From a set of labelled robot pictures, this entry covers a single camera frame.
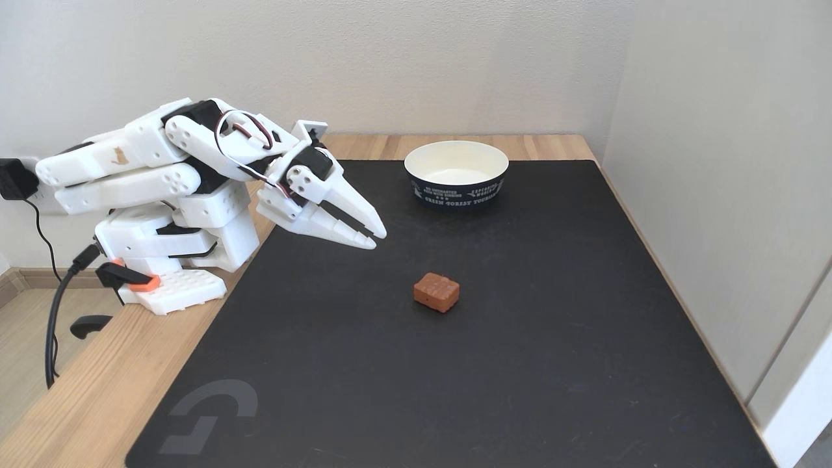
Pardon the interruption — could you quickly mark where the white wall outlet plate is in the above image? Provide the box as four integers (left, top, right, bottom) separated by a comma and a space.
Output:
25, 187, 68, 216

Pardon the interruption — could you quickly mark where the thick black cable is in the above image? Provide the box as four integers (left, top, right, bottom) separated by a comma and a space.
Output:
44, 244, 105, 389

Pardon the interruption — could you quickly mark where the black desk mat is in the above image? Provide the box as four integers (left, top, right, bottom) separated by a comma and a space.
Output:
125, 159, 777, 468

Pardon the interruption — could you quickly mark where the brown toy block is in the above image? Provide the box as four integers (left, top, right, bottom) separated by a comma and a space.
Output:
413, 272, 460, 313

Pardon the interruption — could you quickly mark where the black and orange clamp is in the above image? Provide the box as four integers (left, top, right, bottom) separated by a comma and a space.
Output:
70, 259, 161, 340

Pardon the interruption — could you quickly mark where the red black white servo wire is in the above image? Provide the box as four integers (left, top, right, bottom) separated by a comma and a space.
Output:
214, 109, 301, 197

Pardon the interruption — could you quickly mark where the thin black cable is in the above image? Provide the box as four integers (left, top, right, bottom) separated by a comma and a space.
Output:
23, 198, 63, 268

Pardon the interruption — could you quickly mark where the navy paper bowl white inside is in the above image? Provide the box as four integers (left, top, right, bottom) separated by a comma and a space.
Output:
404, 140, 510, 210

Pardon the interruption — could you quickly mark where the wooden baseboard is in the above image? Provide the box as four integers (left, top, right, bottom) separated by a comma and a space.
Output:
0, 266, 98, 309

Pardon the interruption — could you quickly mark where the black power adapter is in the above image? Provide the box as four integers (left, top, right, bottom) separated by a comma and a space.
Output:
0, 158, 40, 201

